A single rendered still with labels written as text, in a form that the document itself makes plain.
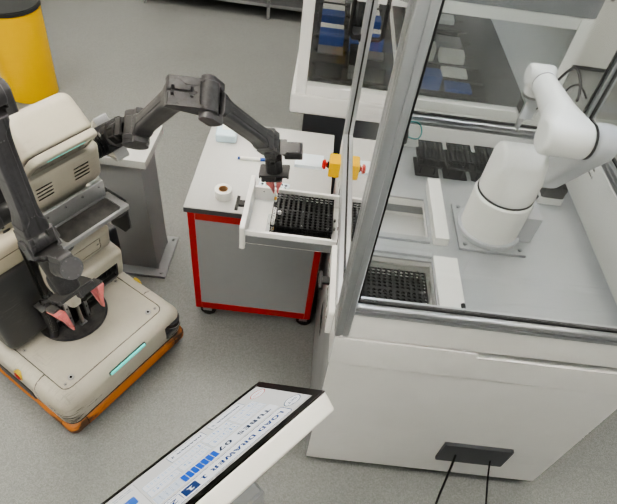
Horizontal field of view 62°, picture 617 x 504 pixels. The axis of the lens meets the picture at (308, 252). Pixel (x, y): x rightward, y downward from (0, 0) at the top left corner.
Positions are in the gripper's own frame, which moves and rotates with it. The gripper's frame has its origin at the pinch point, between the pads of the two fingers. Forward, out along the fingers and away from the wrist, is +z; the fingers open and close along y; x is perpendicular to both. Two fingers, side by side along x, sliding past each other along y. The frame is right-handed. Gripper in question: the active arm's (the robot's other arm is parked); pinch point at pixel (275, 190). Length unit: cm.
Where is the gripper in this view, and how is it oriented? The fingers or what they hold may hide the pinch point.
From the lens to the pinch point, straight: 184.7
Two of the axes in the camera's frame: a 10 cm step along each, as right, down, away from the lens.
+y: 10.0, 0.4, -0.6
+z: 0.1, 6.9, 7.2
